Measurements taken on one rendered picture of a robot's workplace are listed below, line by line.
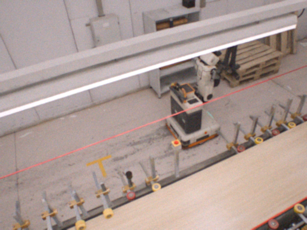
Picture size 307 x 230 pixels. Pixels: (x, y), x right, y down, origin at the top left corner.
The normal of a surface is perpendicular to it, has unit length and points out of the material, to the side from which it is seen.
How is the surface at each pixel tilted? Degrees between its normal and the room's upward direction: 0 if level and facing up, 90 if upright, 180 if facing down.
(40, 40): 90
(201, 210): 0
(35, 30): 90
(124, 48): 90
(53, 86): 61
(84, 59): 90
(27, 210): 0
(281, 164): 0
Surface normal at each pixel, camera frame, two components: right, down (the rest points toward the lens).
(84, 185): -0.07, -0.75
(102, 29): 0.42, 0.57
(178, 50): 0.33, 0.13
